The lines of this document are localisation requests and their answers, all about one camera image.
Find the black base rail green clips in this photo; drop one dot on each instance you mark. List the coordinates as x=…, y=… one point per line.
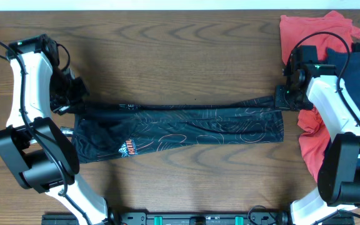
x=256, y=215

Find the red orange shirt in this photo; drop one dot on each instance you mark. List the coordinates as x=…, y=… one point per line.
x=307, y=30

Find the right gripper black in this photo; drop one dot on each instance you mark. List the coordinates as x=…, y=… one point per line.
x=280, y=104

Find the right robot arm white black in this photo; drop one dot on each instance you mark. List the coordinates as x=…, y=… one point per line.
x=324, y=88

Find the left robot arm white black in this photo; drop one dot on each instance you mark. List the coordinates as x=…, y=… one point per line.
x=37, y=153

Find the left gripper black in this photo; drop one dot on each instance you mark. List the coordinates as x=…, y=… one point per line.
x=60, y=107

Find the black printed jersey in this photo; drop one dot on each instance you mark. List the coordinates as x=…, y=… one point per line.
x=104, y=131

